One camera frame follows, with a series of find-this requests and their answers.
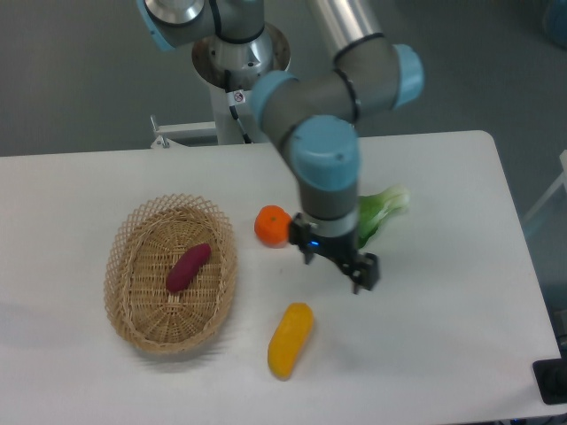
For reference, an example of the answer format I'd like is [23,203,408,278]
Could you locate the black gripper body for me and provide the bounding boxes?
[303,228,358,277]

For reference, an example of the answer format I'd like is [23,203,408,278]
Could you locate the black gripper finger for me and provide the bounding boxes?
[348,252,380,295]
[288,212,315,265]

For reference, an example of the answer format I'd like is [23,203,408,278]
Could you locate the purple sweet potato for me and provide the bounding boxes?
[166,243,212,293]

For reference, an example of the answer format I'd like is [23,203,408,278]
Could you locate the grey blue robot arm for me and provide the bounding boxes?
[137,1,424,290]

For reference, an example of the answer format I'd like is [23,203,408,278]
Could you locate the woven wicker basket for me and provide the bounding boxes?
[104,194,237,355]

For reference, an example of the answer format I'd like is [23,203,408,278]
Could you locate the orange mandarin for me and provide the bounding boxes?
[253,205,291,248]

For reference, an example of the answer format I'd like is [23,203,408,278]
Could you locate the green bok choy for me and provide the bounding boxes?
[358,185,410,249]

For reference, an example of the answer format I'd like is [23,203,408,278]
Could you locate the yellow mango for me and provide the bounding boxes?
[267,303,315,381]

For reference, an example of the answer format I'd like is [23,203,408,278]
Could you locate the black device at edge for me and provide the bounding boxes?
[532,359,566,406]

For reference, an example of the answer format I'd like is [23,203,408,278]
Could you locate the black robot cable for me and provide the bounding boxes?
[222,70,253,145]

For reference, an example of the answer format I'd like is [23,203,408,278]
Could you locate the white mounting frame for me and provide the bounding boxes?
[150,115,218,149]

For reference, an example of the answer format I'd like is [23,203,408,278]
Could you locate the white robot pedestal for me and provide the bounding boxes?
[191,23,291,145]

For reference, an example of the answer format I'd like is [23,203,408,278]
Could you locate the white frame at right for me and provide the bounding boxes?
[522,151,566,226]

